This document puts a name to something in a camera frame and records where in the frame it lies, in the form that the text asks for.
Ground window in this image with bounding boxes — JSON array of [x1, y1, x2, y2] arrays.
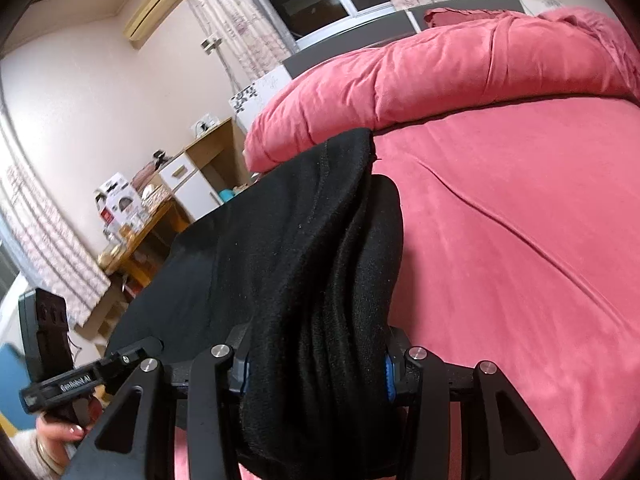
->
[[227, 0, 396, 51]]

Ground grey headboard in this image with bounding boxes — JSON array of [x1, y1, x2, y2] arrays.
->
[[280, 0, 526, 81]]

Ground pink bed sheet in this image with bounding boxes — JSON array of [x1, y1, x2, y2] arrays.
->
[[175, 95, 640, 480]]

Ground wooden desk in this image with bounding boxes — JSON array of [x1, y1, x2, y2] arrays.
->
[[97, 200, 193, 311]]

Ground white and wood cabinet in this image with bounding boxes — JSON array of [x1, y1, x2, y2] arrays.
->
[[157, 117, 251, 221]]

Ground beige air conditioner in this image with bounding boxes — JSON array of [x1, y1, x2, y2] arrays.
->
[[122, 0, 188, 43]]

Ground black pants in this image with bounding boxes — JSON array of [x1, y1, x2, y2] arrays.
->
[[107, 127, 406, 468]]

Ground pink pillow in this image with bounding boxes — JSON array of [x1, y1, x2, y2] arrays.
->
[[424, 6, 506, 30]]

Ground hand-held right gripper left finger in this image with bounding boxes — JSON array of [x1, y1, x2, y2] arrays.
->
[[72, 322, 253, 480]]

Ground pink duvet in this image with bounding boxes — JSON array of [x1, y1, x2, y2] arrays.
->
[[243, 6, 640, 173]]

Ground white floral storage box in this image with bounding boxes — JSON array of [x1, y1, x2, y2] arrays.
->
[[228, 71, 293, 128]]

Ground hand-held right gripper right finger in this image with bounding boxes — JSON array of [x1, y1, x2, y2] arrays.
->
[[382, 327, 573, 480]]

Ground person's left forearm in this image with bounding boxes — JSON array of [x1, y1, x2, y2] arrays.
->
[[7, 432, 68, 478]]

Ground wall cable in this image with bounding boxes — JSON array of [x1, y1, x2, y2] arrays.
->
[[201, 34, 242, 97]]

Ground pink bag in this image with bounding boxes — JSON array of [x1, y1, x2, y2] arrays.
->
[[131, 161, 162, 187]]

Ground blue object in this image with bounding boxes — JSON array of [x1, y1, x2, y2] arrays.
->
[[0, 342, 28, 431]]

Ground white appliance carton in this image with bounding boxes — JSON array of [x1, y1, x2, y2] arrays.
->
[[95, 172, 143, 231]]

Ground person's left hand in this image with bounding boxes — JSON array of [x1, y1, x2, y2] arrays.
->
[[35, 392, 103, 461]]

